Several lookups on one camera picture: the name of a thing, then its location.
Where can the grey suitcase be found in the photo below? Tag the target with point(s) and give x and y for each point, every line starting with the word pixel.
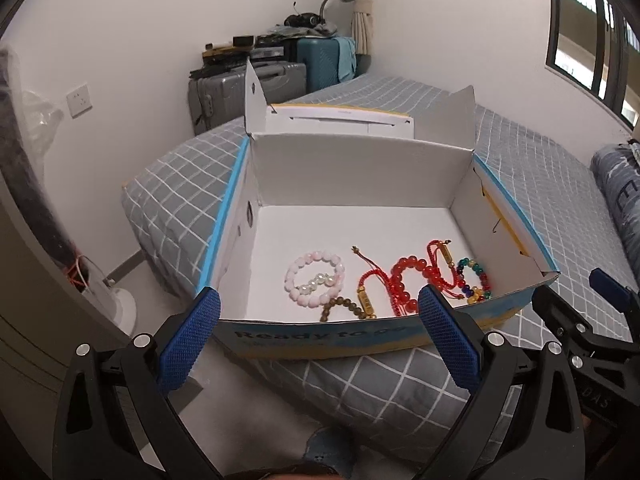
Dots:
pixel 217 99

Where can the beige curtain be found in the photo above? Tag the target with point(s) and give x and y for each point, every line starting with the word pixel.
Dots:
pixel 362 26

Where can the blue patterned folded duvet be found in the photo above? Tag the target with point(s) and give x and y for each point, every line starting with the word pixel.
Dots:
pixel 616 170

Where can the window frame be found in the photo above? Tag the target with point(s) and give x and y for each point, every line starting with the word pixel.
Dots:
pixel 593 43

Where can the blue yellow cardboard box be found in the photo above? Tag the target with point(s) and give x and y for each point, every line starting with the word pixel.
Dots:
pixel 410 190

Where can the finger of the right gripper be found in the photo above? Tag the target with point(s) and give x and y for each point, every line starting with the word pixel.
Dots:
pixel 620 297

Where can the white wall socket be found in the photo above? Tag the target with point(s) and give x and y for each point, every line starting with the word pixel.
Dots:
pixel 79 101

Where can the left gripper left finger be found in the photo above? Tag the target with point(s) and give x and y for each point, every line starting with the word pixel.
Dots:
pixel 183 336

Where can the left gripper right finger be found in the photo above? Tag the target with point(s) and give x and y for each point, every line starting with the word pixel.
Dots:
pixel 456 337

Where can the teal suitcase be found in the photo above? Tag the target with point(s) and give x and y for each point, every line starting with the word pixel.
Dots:
pixel 328 61

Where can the white standing fan base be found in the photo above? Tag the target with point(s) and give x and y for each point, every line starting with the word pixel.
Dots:
pixel 115 303

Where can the red cord bracelet gold tube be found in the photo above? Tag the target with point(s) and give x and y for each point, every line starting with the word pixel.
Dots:
pixel 374 272

